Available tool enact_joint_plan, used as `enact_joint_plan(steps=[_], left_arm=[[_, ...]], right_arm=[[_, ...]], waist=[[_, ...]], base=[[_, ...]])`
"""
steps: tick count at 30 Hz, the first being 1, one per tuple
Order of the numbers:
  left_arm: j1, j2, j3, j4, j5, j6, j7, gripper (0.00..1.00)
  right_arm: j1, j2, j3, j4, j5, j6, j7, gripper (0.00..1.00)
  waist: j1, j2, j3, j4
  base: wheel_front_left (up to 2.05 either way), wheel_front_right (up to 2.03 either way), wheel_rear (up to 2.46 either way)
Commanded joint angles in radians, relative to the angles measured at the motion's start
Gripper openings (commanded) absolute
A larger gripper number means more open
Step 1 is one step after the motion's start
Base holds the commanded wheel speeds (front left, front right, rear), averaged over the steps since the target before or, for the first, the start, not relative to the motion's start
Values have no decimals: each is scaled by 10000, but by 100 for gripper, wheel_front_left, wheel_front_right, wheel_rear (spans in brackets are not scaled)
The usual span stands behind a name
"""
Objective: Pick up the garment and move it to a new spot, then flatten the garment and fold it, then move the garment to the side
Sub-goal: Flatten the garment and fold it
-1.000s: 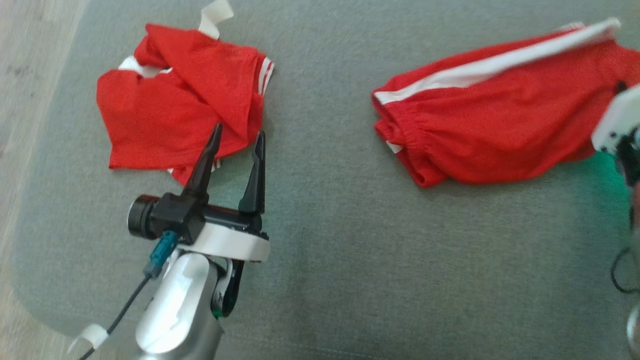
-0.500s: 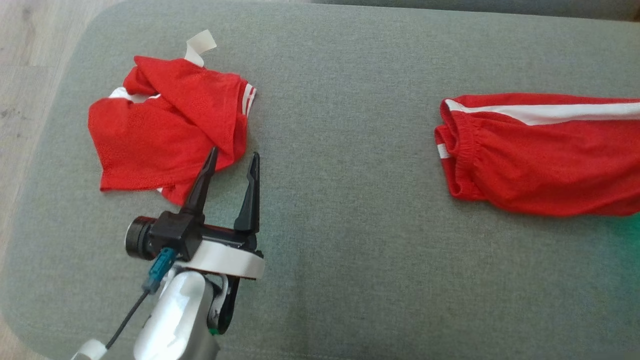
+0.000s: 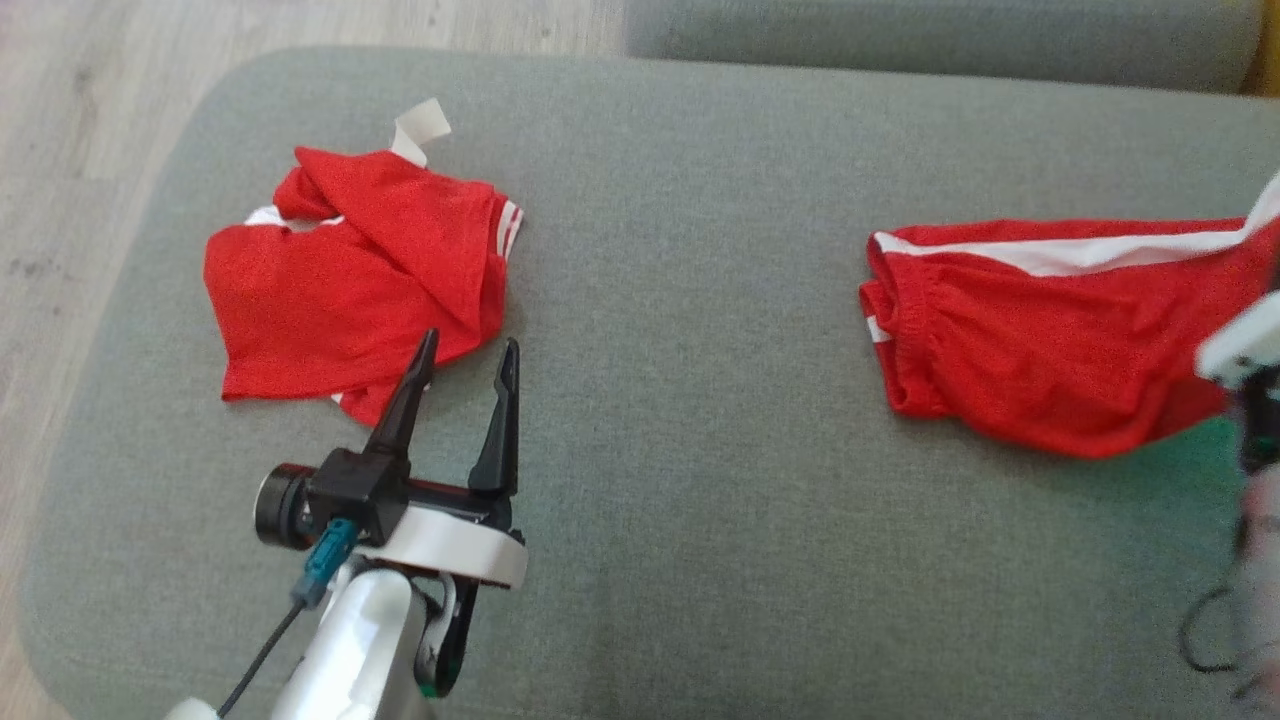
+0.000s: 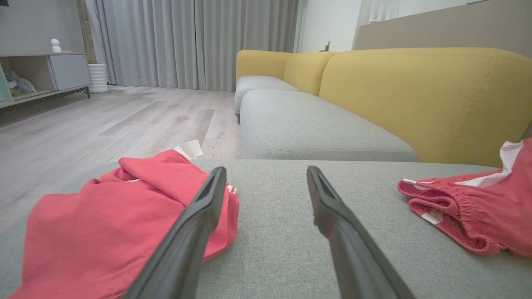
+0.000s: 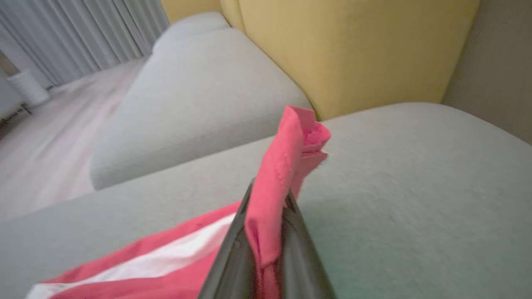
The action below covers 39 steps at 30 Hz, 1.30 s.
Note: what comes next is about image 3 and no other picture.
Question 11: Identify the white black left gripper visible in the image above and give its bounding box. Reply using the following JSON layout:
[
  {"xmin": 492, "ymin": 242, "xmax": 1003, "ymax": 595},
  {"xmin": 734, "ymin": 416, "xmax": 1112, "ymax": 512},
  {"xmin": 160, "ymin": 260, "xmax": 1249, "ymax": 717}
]
[{"xmin": 352, "ymin": 328, "xmax": 528, "ymax": 591}]

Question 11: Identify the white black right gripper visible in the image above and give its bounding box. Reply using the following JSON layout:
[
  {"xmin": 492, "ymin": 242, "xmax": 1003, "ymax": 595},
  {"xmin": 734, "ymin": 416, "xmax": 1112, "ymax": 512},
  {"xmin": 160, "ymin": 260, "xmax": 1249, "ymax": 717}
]
[{"xmin": 1196, "ymin": 292, "xmax": 1280, "ymax": 471}]

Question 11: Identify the red basketball jersey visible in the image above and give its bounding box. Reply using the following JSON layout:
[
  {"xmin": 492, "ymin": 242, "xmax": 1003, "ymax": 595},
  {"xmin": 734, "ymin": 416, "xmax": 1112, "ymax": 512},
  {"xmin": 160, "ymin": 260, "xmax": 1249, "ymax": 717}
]
[{"xmin": 203, "ymin": 98, "xmax": 525, "ymax": 429}]

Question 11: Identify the red shorts white stripe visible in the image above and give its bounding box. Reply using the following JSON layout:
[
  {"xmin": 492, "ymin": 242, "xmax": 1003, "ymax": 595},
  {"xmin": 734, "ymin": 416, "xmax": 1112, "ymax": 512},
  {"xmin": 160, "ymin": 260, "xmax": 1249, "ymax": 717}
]
[{"xmin": 858, "ymin": 170, "xmax": 1280, "ymax": 460}]

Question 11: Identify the grey sofa seat cushion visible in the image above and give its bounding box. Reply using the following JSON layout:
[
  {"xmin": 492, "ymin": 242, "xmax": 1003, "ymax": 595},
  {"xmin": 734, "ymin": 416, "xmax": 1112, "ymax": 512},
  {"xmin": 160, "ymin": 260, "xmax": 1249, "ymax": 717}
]
[{"xmin": 18, "ymin": 45, "xmax": 1280, "ymax": 720}]

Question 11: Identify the yellow cushion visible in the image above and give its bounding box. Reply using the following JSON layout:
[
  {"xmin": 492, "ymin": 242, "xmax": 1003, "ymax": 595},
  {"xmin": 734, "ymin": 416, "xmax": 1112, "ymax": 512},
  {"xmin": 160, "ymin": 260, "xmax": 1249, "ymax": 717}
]
[{"xmin": 1243, "ymin": 0, "xmax": 1280, "ymax": 98}]

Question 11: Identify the grey sofa back cushion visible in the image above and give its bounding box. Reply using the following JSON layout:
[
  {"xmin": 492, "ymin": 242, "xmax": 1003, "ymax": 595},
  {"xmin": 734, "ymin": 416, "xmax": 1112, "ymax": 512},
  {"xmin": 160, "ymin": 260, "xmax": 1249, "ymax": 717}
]
[{"xmin": 624, "ymin": 0, "xmax": 1265, "ymax": 95}]

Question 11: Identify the black cable teal connector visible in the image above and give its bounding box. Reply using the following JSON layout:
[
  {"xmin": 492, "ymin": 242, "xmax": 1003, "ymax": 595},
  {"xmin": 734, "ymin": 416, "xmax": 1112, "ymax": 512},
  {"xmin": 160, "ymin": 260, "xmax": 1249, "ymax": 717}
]
[
  {"xmin": 1178, "ymin": 583, "xmax": 1280, "ymax": 703},
  {"xmin": 216, "ymin": 517, "xmax": 359, "ymax": 719}
]

